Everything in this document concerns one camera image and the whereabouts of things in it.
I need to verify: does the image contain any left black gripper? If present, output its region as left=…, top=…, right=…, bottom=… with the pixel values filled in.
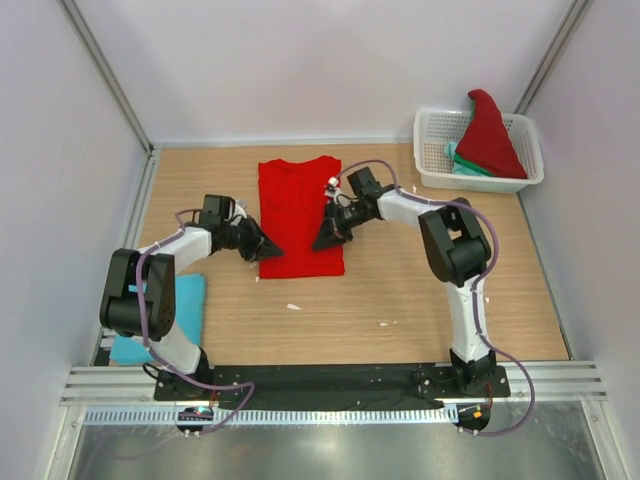
left=221, top=215, right=284, bottom=263

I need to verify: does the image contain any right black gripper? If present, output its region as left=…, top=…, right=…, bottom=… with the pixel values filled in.
left=313, top=200, right=373, bottom=252

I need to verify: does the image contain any bright red t shirt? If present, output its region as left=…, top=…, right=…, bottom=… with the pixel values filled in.
left=258, top=156, right=345, bottom=280

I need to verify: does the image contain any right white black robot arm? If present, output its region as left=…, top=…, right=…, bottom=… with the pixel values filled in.
left=312, top=167, right=497, bottom=396

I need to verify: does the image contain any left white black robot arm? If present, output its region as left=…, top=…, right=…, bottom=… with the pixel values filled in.
left=99, top=194, right=284, bottom=400

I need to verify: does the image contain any folded light blue t shirt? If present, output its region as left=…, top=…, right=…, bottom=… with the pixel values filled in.
left=110, top=274, right=206, bottom=366

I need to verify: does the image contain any white plastic basket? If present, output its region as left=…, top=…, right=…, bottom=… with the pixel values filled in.
left=413, top=108, right=544, bottom=194

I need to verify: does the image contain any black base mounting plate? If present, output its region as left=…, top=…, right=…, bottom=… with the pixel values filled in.
left=153, top=363, right=512, bottom=412

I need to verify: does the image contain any mint t shirt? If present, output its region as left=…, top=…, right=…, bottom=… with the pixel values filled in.
left=444, top=142, right=490, bottom=177

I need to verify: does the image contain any dark red t shirt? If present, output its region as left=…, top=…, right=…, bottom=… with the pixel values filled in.
left=453, top=89, right=528, bottom=180

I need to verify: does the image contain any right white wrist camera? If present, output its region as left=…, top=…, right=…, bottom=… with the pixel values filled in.
left=324, top=176, right=344, bottom=202

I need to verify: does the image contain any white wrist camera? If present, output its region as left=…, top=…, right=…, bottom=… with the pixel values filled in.
left=324, top=176, right=344, bottom=202
left=227, top=199, right=249, bottom=225

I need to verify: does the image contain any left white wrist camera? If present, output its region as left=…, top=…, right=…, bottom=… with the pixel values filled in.
left=227, top=199, right=249, bottom=225

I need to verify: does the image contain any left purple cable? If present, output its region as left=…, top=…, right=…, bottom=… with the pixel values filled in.
left=135, top=208, right=256, bottom=441

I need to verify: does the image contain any white slotted cable duct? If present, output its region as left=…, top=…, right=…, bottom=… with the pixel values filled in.
left=83, top=405, right=458, bottom=428

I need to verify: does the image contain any aluminium front rail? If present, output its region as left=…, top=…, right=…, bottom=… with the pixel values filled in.
left=59, top=361, right=607, bottom=407

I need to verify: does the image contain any left aluminium corner post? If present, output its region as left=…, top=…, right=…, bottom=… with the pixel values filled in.
left=58, top=0, right=154, bottom=157

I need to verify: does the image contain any aluminium corner post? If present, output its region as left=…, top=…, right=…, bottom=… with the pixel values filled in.
left=58, top=0, right=154, bottom=157
left=514, top=0, right=594, bottom=115

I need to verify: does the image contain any right aluminium corner post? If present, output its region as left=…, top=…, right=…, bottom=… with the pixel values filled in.
left=514, top=0, right=594, bottom=115

